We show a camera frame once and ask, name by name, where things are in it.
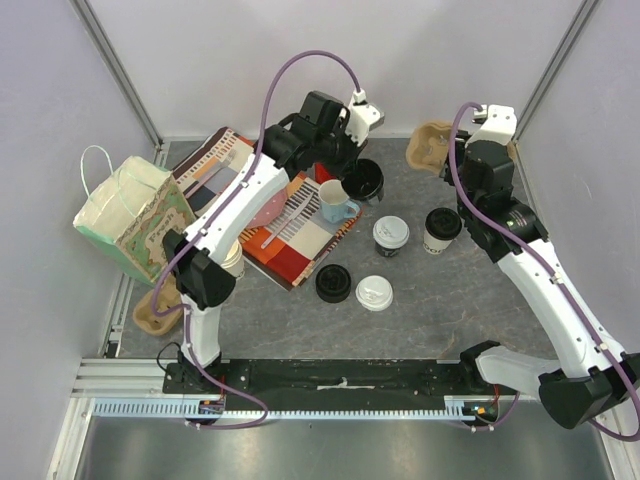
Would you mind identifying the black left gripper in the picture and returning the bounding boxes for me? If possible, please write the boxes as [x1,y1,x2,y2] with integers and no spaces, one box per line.
[316,122,369,183]

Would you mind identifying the stack of black cups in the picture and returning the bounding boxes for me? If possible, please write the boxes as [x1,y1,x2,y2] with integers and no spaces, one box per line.
[341,158,384,206]

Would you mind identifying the cardboard cup carrier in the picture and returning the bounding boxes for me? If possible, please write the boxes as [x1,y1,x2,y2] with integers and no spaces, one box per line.
[406,121,513,174]
[132,274,189,337]

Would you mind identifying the black coffee cup lid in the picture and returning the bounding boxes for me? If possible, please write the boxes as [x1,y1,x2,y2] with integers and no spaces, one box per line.
[425,207,462,241]

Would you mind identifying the white coffee cup lid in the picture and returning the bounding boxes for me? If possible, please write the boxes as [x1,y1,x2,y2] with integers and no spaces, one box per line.
[373,215,410,249]

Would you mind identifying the stack of white lids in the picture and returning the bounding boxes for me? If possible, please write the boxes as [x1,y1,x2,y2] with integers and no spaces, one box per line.
[355,275,393,312]

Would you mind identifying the stack of white paper cups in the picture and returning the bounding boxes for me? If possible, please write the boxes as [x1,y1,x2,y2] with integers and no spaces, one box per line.
[221,239,245,279]

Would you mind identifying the green patterned paper bag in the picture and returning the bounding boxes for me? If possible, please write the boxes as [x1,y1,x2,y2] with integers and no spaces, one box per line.
[73,156,196,286]

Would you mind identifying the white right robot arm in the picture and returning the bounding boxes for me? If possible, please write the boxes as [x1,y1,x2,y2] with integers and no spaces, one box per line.
[441,132,639,429]

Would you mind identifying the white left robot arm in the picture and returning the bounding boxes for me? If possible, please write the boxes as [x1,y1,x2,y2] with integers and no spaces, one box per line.
[163,91,384,393]

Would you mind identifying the red straw holder cup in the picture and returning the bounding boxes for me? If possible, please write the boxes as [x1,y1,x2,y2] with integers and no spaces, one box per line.
[314,163,335,184]

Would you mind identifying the light blue ceramic mug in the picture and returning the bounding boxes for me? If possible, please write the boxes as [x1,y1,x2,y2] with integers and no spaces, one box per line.
[318,179,361,224]

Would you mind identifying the pink polka dot plate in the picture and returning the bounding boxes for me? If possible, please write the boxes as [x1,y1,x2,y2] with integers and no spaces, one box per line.
[247,188,288,229]

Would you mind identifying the colourful patchwork placemat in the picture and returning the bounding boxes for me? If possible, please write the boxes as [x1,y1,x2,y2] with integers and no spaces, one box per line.
[173,127,357,290]

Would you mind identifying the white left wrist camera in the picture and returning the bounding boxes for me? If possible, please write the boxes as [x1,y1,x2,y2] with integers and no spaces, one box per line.
[345,102,385,147]

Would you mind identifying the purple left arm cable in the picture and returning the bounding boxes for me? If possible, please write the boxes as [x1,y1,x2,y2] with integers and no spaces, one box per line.
[149,49,364,432]

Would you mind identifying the pink handled fork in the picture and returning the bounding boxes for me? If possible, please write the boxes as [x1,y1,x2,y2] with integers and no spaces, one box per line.
[193,149,236,191]

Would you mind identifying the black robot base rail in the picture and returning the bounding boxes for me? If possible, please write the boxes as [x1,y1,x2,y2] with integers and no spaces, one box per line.
[162,359,513,397]

